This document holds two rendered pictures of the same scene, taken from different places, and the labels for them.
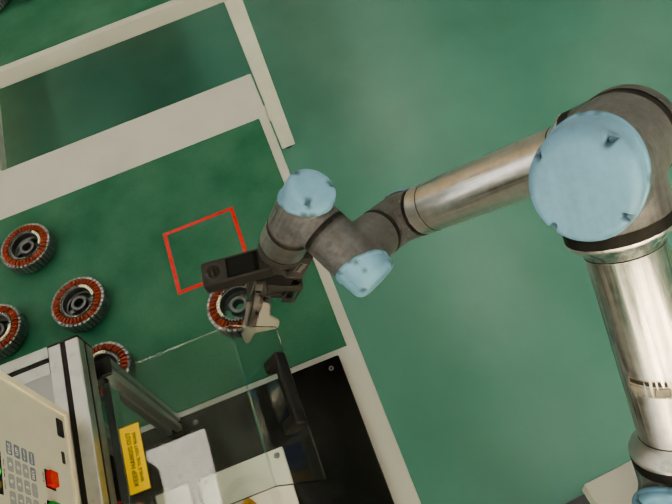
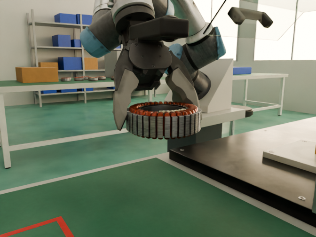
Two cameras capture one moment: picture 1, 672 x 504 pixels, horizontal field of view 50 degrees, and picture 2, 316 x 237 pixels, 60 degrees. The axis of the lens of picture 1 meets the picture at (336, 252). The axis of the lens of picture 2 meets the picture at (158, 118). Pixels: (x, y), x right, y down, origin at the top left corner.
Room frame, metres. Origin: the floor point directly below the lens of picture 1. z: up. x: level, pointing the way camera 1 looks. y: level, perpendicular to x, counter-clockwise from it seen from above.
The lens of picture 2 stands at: (0.87, 0.52, 0.96)
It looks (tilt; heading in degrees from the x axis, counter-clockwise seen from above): 12 degrees down; 237
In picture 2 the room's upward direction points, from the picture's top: straight up
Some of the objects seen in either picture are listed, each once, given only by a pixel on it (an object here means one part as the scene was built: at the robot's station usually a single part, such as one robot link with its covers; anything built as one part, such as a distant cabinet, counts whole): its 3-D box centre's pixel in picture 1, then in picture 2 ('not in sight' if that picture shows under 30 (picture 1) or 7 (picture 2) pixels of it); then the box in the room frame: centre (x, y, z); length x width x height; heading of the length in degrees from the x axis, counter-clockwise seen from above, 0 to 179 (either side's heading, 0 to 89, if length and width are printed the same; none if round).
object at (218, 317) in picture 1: (239, 306); (163, 118); (0.64, 0.19, 0.87); 0.11 x 0.11 x 0.04
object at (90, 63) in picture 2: not in sight; (87, 63); (-1.37, -6.06, 0.92); 0.40 x 0.36 x 0.28; 92
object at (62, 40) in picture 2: not in sight; (61, 41); (-0.78, -6.03, 1.41); 0.42 x 0.28 x 0.26; 94
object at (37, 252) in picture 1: (28, 248); not in sight; (1.02, 0.62, 0.77); 0.11 x 0.11 x 0.04
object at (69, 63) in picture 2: not in sight; (69, 63); (-0.94, -6.03, 0.92); 0.42 x 0.42 x 0.29; 3
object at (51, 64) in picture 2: not in sight; (47, 66); (-0.44, -6.03, 0.87); 0.40 x 0.36 x 0.17; 92
